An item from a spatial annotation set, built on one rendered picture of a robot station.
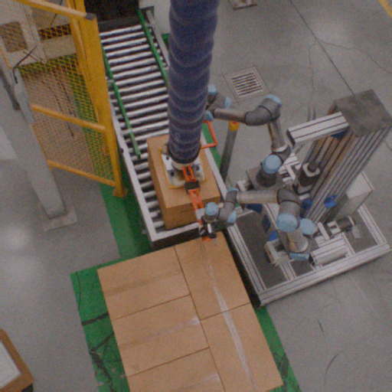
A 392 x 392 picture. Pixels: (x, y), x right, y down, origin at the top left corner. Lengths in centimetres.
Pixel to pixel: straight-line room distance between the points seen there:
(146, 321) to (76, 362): 81
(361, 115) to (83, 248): 267
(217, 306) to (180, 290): 30
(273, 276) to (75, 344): 170
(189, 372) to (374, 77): 380
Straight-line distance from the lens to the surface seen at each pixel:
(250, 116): 304
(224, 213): 289
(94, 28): 287
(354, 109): 270
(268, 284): 406
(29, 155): 359
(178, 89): 267
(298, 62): 565
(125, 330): 356
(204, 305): 360
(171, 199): 343
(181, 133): 303
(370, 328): 445
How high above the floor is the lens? 402
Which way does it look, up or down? 63 degrees down
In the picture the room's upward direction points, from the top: 8 degrees clockwise
